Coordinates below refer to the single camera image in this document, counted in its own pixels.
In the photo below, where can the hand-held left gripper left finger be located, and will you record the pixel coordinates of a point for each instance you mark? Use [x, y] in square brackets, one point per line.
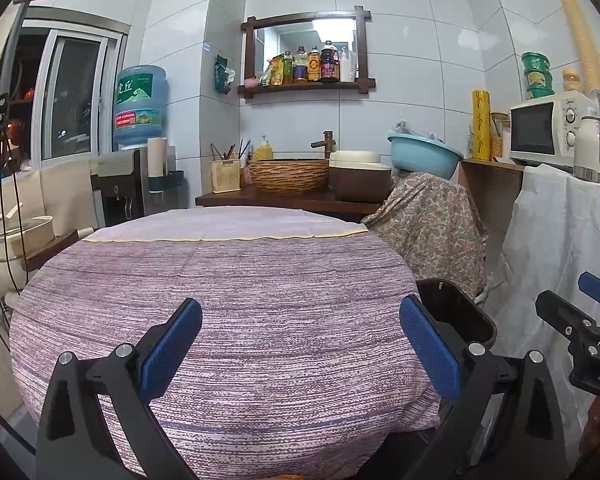
[172, 345]

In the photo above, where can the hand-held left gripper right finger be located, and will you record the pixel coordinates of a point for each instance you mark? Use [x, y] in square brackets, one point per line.
[430, 347]

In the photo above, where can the brown plastic trash bin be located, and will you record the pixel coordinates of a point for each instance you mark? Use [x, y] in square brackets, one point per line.
[455, 305]

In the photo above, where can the white cover cloth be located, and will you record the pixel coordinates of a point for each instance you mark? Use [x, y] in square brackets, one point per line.
[540, 240]

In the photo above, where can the purple striped tablecloth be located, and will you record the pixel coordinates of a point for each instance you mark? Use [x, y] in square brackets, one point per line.
[255, 335]

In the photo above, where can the floral paisley cloth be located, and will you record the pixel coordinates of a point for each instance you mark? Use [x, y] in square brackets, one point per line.
[430, 230]

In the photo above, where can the lilac cloth with yellow trim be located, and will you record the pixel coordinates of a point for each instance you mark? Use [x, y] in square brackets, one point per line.
[220, 222]

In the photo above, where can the light wooden cabinet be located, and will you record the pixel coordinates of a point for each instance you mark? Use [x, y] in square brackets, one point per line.
[490, 195]

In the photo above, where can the white and chrome appliance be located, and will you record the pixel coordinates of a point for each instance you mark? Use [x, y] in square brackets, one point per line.
[590, 150]

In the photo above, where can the dark wooden board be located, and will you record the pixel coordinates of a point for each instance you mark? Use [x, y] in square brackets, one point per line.
[50, 250]

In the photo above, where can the grey water dispenser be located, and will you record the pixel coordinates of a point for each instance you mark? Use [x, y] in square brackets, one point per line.
[117, 190]

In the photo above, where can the beige chopstick holder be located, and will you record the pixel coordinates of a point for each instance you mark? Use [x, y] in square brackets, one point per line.
[225, 177]

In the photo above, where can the white microwave oven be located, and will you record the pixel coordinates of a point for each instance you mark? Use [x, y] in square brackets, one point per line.
[530, 130]

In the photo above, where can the dark wooden counter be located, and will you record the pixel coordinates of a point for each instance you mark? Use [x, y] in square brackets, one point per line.
[280, 201]

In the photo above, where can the cream cooking pot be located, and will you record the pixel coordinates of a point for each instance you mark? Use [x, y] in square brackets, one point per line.
[25, 237]

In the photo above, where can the glass storage jar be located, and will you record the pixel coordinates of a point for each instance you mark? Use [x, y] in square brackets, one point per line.
[500, 137]

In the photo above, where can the white paper cup sleeve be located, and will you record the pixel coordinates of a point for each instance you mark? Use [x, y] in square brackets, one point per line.
[157, 157]

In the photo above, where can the light blue plastic basin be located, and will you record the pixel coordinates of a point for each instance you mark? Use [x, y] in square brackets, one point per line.
[425, 157]

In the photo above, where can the woven basket sink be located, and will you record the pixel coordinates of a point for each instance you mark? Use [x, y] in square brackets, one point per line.
[289, 177]

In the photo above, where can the yellow wrap roll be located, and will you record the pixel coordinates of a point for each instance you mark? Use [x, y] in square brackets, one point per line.
[481, 125]

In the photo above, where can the green instant noodle bowl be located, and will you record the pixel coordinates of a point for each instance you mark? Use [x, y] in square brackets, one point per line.
[538, 79]
[536, 61]
[538, 92]

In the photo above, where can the yellow capped bottle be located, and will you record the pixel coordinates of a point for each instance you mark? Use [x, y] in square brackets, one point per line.
[571, 81]

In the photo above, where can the yellow soap pump bottle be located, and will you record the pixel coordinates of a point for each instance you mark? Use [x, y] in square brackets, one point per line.
[263, 151]

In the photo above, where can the white plastic bag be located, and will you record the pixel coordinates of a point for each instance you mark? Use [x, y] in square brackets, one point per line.
[410, 129]

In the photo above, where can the bronze faucet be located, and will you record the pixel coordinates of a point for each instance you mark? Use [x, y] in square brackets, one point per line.
[326, 142]

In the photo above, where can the blue water dispenser bottle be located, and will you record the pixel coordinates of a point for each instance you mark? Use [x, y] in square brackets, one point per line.
[140, 105]

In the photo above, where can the long tan cup sleeve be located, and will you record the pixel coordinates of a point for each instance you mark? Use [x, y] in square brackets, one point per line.
[580, 35]

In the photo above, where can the sliding window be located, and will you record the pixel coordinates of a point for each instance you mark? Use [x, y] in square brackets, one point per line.
[75, 95]

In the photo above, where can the small pink bowl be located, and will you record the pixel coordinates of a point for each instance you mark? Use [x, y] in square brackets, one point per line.
[251, 83]

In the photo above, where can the wooden framed mirror shelf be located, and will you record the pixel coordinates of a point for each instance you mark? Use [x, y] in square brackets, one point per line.
[305, 87]

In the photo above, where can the yellow green packet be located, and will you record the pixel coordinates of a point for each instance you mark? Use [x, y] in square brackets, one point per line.
[276, 72]

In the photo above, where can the white plastic bottle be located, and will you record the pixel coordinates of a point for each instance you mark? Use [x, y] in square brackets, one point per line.
[347, 67]

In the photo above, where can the yellow liquid bottle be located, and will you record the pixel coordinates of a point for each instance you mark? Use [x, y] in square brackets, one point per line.
[288, 70]

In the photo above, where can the dark red label bottle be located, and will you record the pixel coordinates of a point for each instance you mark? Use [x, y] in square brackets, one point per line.
[329, 65]

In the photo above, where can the orange label sauce bottle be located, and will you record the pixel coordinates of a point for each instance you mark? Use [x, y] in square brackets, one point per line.
[314, 66]

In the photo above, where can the green wall packet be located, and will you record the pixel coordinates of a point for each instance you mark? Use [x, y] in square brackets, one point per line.
[224, 75]

